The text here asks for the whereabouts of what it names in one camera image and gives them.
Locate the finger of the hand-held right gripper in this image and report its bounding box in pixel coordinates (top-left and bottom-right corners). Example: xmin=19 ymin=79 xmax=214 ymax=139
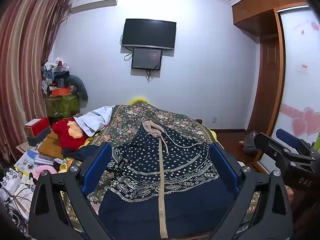
xmin=276 ymin=128 xmax=320 ymax=156
xmin=253 ymin=132 xmax=316 ymax=166

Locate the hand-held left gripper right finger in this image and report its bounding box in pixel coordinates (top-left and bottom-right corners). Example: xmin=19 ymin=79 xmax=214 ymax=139
xmin=209 ymin=142 xmax=293 ymax=240

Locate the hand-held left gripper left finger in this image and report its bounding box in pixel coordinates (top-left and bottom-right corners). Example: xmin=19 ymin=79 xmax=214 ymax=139
xmin=28 ymin=142 xmax=113 ymax=240

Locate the navy patterned hoodie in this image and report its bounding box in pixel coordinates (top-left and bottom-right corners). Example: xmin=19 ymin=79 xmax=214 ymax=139
xmin=62 ymin=117 xmax=238 ymax=239

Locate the pile of clothes and bags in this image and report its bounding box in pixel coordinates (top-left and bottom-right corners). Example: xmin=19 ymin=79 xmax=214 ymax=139
xmin=41 ymin=57 xmax=75 ymax=98

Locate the grey bag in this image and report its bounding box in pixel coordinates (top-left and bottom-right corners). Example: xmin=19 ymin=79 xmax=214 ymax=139
xmin=242 ymin=131 xmax=258 ymax=154

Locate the frosted sliding door with hearts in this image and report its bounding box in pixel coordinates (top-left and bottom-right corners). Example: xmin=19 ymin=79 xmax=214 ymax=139
xmin=277 ymin=4 xmax=320 ymax=153

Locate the red plush toy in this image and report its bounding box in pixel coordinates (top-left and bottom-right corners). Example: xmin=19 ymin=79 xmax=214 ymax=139
xmin=51 ymin=117 xmax=88 ymax=150

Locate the white cloth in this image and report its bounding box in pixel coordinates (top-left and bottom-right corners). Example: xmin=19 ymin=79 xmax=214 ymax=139
xmin=75 ymin=106 xmax=117 ymax=137

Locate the brown wooden box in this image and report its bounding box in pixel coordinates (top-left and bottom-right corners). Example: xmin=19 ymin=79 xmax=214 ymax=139
xmin=37 ymin=131 xmax=64 ymax=159

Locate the floral bedspread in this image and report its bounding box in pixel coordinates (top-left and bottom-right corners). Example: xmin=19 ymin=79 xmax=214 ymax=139
xmin=60 ymin=104 xmax=263 ymax=240

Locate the black box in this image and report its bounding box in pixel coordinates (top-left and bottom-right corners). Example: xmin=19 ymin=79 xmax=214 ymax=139
xmin=27 ymin=127 xmax=52 ymax=146

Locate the stack of books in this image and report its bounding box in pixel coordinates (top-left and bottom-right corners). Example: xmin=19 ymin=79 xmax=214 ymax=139
xmin=14 ymin=150 xmax=63 ymax=178

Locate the red box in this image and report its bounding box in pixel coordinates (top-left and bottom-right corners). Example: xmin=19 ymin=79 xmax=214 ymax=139
xmin=24 ymin=117 xmax=50 ymax=137

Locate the green storage box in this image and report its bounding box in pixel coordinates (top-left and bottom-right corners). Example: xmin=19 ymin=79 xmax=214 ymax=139
xmin=45 ymin=94 xmax=80 ymax=118

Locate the grey neck pillow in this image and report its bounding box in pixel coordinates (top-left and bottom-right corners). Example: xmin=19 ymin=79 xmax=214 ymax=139
xmin=65 ymin=75 xmax=88 ymax=102

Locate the orange box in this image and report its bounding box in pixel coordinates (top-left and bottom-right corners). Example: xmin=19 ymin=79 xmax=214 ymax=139
xmin=51 ymin=87 xmax=72 ymax=97

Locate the small black monitor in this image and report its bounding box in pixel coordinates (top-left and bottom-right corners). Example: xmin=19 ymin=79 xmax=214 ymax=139
xmin=131 ymin=47 xmax=163 ymax=70

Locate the wooden wardrobe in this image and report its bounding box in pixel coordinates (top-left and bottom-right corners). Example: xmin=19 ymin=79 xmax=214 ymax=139
xmin=231 ymin=0 xmax=310 ymax=140

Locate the striped curtain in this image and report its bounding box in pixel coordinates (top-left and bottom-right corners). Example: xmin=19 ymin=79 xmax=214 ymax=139
xmin=0 ymin=0 xmax=69 ymax=165

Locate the large black television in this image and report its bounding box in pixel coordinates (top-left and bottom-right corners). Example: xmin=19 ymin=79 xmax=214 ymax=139
xmin=121 ymin=18 xmax=177 ymax=50

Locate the white air conditioner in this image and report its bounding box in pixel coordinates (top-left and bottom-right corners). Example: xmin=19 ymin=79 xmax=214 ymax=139
xmin=69 ymin=0 xmax=119 ymax=14

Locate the pile of papers and cables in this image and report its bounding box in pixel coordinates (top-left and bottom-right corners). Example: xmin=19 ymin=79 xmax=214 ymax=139
xmin=0 ymin=166 xmax=35 ymax=233

